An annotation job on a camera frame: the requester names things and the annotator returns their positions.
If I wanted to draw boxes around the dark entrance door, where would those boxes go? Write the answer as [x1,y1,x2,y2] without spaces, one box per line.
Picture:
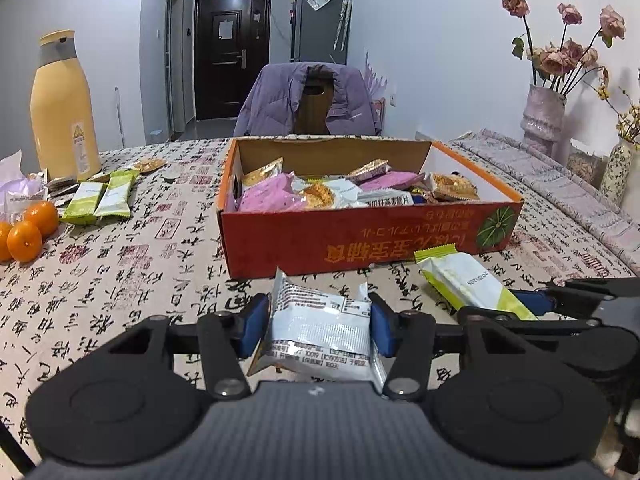
[194,0,273,122]

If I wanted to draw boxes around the dried rose bouquet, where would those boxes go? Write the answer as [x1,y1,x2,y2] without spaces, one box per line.
[501,0,627,97]

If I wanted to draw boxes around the pink vase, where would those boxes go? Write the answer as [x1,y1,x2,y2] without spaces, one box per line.
[520,84,567,158]

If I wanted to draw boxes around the green white snack packet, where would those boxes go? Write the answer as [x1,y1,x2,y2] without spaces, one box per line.
[94,169,141,218]
[60,181,106,225]
[415,243,538,322]

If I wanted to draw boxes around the round gold cracker packet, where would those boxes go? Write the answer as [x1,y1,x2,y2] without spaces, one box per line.
[129,158,167,175]

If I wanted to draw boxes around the yellow thermos jug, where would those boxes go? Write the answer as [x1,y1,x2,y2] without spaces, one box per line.
[30,30,102,181]

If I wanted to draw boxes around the yellow flower branches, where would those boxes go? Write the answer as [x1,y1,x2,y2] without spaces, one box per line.
[597,80,640,144]

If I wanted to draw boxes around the floral patterned vase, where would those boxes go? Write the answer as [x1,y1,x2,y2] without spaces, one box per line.
[599,141,635,206]

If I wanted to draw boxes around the pile of assorted snack packets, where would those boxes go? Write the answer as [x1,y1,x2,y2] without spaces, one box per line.
[235,157,483,211]

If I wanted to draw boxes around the white plastic bag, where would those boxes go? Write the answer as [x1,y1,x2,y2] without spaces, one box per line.
[0,149,48,223]

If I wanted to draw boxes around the dark small sachet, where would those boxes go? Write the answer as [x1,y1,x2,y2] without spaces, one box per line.
[45,175,79,199]

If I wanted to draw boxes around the grey interior door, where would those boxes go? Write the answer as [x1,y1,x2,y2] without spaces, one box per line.
[165,0,186,137]

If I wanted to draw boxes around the pink spiky decoration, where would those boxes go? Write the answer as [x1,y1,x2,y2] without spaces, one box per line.
[364,52,386,102]

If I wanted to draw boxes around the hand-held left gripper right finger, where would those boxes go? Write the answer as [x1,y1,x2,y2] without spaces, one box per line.
[369,292,531,401]

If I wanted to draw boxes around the folded patterned quilt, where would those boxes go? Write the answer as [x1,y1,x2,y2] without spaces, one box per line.
[447,129,640,278]

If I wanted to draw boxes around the white mop handle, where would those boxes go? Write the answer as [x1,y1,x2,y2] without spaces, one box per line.
[114,87,124,149]

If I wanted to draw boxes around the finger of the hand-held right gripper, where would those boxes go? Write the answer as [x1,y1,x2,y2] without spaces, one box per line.
[457,305,606,336]
[510,276,640,317]

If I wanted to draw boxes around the grey refrigerator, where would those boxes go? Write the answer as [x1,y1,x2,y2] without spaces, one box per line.
[290,0,354,67]

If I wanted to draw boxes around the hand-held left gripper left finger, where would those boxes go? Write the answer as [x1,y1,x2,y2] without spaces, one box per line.
[102,294,271,400]

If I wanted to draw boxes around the wooden chair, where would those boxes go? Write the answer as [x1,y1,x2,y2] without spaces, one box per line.
[295,67,336,135]

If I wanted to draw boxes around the purple jacket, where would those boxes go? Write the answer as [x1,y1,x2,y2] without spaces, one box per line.
[233,62,382,137]

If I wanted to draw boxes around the hanging folded umbrella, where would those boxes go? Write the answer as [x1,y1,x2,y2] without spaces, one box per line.
[334,0,353,51]

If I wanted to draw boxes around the clear storage jar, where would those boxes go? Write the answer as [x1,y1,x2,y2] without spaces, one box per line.
[567,141,608,184]

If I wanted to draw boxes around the orange cardboard box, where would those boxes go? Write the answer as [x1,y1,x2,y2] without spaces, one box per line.
[217,137,524,279]

